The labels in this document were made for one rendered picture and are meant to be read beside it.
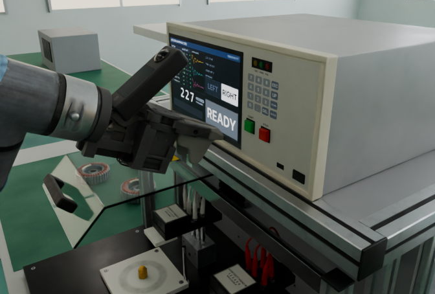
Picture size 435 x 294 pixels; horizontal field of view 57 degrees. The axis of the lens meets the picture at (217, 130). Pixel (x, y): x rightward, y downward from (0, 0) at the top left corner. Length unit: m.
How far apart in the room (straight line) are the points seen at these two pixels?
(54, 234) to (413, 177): 0.91
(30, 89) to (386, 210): 0.47
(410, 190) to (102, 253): 0.72
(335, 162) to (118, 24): 5.05
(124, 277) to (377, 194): 0.59
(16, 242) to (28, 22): 4.21
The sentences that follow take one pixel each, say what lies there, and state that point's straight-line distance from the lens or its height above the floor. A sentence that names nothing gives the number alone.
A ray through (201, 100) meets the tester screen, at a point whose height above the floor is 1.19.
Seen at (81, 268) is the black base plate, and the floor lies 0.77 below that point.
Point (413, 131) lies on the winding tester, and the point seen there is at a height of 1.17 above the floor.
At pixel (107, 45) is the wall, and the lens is 5.50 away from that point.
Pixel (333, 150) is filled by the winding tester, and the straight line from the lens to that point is 0.58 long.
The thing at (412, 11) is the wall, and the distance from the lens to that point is 7.81.
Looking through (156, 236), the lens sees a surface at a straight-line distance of 0.90.
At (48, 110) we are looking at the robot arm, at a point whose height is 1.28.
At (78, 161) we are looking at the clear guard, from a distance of 0.84.
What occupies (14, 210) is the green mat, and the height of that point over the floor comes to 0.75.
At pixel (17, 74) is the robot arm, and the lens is 0.46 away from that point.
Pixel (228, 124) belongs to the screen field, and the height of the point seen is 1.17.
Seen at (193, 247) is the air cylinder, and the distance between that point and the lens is 0.96.
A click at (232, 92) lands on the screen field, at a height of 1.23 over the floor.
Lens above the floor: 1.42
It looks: 22 degrees down
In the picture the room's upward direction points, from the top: straight up
